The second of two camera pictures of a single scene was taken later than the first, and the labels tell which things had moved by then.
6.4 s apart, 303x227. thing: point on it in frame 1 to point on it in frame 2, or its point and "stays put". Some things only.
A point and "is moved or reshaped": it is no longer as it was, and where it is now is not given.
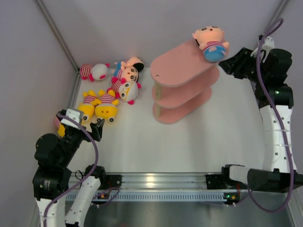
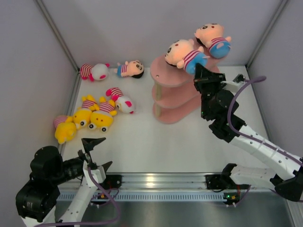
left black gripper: x=96 y=129 to x=88 y=145
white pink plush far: x=98 y=72 stays put
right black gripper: x=232 y=65 to x=203 y=76
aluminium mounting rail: x=156 y=180 stays put
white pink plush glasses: x=126 y=91 to x=124 y=103
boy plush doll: x=130 y=74 to x=183 y=53
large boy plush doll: x=210 y=39 is moved or reshaped
